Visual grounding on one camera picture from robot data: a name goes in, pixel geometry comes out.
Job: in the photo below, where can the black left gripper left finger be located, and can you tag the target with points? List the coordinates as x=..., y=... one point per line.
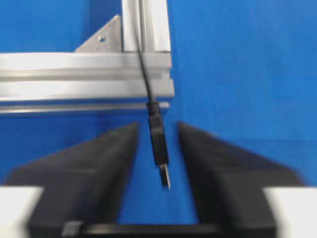
x=83, y=183

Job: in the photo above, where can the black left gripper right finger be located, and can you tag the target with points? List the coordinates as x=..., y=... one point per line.
x=227, y=181

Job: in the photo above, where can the blue table cloth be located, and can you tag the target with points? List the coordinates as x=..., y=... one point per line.
x=244, y=70

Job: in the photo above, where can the aluminium extrusion frame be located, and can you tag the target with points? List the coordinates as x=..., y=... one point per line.
x=103, y=74

